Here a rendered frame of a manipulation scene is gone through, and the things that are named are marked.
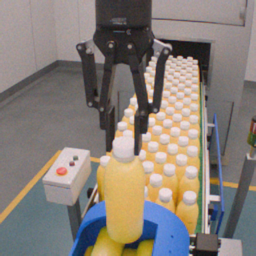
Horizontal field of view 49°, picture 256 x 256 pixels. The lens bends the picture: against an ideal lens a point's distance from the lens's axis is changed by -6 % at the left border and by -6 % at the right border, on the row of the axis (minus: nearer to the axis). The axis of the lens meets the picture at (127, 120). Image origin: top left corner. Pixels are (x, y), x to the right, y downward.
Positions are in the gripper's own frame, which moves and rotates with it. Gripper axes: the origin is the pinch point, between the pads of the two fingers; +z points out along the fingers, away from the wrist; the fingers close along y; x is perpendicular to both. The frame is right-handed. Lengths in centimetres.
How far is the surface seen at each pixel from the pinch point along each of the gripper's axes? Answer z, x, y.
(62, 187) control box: 39, 27, -27
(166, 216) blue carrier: 26.3, 8.8, 7.6
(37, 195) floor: 147, 124, -106
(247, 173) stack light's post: 44, 53, 36
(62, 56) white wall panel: 123, 454, -223
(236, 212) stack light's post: 65, 53, 36
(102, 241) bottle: 33.0, 4.0, -6.4
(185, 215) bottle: 42, 25, 13
